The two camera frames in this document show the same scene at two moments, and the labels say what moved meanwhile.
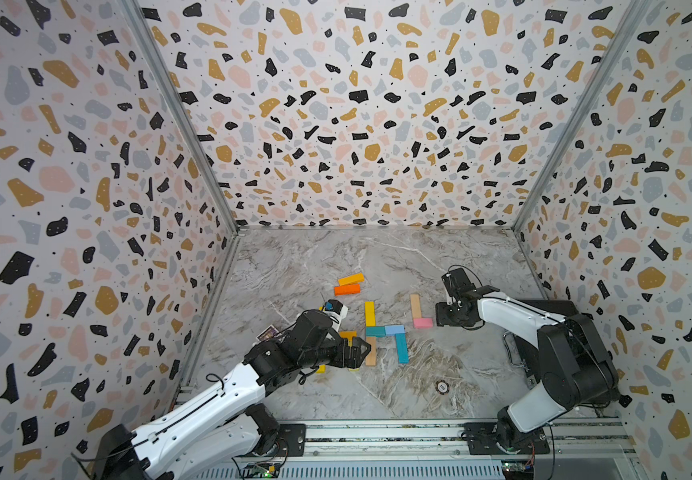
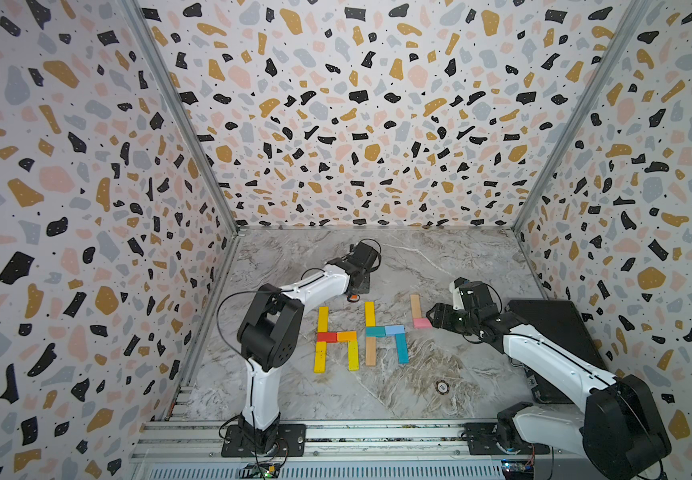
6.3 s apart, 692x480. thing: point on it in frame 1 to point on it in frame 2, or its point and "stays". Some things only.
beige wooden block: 416,308 stays
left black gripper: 355,359 to 366,287
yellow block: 370,314 stays
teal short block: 375,331 stays
